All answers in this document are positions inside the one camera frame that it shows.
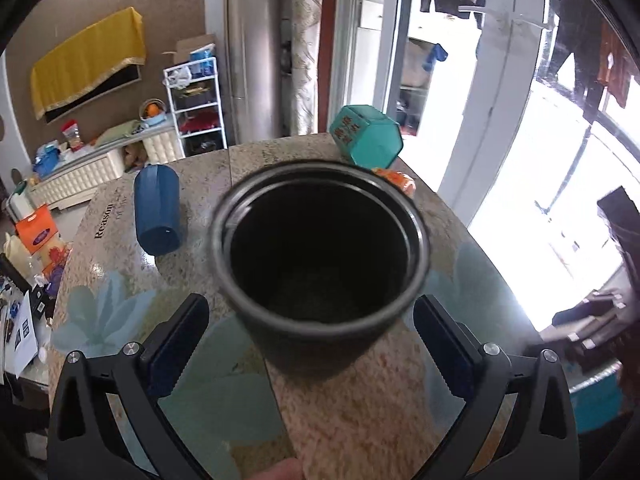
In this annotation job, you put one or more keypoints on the blue plastic bag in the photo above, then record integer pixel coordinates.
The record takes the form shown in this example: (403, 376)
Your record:
(47, 160)

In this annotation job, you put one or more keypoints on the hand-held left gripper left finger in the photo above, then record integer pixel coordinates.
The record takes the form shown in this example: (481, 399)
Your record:
(172, 355)

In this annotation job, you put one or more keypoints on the patterned curtain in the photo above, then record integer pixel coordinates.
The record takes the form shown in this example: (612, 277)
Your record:
(306, 45)

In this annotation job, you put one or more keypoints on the orange tissue box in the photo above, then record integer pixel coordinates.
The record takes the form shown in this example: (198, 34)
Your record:
(35, 227)

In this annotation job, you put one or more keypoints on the hanging brown garment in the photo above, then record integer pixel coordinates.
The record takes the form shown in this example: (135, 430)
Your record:
(617, 67)

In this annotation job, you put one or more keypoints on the blue hanging cloth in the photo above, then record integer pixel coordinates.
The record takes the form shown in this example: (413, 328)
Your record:
(435, 57)

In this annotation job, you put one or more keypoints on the white plastic bag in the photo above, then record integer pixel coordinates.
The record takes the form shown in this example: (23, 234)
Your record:
(179, 76)

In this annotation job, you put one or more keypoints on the teal hexagonal box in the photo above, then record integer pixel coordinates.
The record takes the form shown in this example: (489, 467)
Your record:
(370, 135)

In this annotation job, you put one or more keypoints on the white papers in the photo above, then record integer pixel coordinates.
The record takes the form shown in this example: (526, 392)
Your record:
(20, 335)

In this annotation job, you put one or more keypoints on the brown cardboard boxes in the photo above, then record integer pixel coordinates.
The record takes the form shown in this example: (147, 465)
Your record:
(585, 327)

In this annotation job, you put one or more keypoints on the hanging dark clothes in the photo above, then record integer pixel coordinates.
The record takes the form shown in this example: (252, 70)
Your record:
(577, 35)

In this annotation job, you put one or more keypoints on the orange snack packet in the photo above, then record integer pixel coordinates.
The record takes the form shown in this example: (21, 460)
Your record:
(401, 181)

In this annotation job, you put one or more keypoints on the blue basin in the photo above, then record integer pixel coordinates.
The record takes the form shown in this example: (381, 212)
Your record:
(597, 400)

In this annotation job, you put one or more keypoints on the white low cabinet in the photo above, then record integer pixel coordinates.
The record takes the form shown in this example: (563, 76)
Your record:
(85, 175)

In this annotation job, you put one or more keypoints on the person's left hand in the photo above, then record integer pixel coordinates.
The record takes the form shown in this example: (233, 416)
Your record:
(277, 470)

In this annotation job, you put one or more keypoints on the yellow cloth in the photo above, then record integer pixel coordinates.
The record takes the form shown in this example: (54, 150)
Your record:
(85, 60)

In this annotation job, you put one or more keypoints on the black television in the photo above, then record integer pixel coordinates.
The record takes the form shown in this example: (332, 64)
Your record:
(102, 91)

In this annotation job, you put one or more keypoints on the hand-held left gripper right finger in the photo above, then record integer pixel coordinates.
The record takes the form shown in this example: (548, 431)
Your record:
(447, 351)

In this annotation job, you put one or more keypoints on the green cushion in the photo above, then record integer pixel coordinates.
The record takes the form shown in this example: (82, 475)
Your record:
(120, 131)

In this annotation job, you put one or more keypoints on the cardboard box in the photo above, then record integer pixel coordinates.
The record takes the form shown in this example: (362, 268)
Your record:
(182, 49)

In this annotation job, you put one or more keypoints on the black cooking pot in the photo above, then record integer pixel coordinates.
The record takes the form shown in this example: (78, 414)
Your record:
(320, 260)

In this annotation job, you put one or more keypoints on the teal bowl of oranges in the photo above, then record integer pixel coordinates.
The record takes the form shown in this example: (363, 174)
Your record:
(152, 112)

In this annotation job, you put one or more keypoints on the blue cup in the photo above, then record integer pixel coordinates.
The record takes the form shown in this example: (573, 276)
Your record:
(157, 205)

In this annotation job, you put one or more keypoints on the silver standing air conditioner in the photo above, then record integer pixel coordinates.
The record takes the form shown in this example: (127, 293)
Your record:
(252, 50)

